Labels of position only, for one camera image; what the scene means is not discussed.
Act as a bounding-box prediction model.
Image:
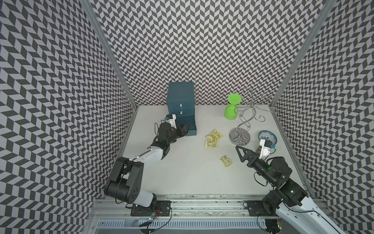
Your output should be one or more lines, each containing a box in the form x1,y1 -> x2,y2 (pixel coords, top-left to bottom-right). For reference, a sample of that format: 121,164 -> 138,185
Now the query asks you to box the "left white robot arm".
104,122 -> 190,209

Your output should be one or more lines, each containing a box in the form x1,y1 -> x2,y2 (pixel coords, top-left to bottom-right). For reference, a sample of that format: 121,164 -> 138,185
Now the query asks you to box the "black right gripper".
235,146 -> 278,186

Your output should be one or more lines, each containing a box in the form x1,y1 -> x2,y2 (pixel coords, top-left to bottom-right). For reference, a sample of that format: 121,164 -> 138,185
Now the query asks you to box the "yellow cookie packet middle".
206,134 -> 217,142

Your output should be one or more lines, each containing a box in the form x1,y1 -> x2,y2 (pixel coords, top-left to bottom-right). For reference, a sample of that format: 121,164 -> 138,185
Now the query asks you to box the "blue floral ceramic bowl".
258,130 -> 278,145

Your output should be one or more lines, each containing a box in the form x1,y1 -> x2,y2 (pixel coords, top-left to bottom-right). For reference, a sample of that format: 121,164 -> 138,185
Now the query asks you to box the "aluminium front rail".
81,195 -> 290,234

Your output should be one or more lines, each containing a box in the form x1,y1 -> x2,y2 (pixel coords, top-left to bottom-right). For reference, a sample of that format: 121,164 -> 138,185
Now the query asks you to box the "yellow cookie packet top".
211,129 -> 223,140

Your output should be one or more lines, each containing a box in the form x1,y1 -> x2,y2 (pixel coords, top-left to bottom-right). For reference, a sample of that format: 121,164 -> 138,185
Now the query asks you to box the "green plastic goblet cup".
224,93 -> 242,120

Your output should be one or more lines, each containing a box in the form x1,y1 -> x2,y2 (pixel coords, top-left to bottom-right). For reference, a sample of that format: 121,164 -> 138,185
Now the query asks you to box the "dark teal drawer box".
167,82 -> 197,136

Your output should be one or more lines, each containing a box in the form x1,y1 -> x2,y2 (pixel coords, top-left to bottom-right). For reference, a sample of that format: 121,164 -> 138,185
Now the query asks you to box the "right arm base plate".
243,200 -> 276,217

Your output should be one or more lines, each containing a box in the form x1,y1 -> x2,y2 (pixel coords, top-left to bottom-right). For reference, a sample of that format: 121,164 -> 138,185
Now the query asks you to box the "pale yellow cookie packet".
220,156 -> 232,167

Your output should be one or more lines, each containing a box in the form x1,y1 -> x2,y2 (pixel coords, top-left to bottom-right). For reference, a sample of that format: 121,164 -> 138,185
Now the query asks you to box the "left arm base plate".
131,200 -> 171,217

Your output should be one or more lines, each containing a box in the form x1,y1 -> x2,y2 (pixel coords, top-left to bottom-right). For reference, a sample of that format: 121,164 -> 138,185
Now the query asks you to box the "yellow cookie packet small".
205,140 -> 218,149

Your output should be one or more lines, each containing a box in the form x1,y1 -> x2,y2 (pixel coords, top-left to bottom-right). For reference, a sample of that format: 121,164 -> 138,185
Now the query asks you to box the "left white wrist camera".
165,114 -> 177,129

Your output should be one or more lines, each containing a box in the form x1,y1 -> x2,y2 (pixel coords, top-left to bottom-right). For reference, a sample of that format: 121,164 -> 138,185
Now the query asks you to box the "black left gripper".
167,122 -> 191,144

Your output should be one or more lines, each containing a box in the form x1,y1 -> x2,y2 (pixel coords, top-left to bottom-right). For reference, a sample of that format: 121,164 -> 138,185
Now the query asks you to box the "chrome wire hook stand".
229,88 -> 277,146

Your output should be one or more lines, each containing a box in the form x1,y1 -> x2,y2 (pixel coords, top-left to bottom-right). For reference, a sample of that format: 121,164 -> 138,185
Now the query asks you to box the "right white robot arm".
235,146 -> 344,234

